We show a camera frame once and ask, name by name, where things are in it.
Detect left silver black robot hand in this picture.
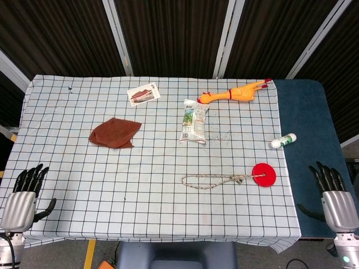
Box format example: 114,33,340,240
0,164,57,233

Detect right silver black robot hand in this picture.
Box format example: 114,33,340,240
297,161,359,233

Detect red plastic disc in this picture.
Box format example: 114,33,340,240
251,163,277,188

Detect beige braided rope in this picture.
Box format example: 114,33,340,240
181,173,266,190

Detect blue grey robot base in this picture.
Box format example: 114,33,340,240
116,240,238,269

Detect dark teal table mat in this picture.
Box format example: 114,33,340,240
272,78,355,239

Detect small white green bottle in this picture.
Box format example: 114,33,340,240
268,133,297,150

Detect brown folded cloth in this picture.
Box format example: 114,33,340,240
89,117,142,150

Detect white checkered tablecloth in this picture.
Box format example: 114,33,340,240
0,74,301,254

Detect yellow rubber chicken toy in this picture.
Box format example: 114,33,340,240
196,78,272,104

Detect snack bag green white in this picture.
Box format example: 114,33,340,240
179,99,210,145

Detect postcard with red building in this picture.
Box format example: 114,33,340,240
127,82,161,106

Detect black cable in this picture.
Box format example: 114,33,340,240
285,259,309,269

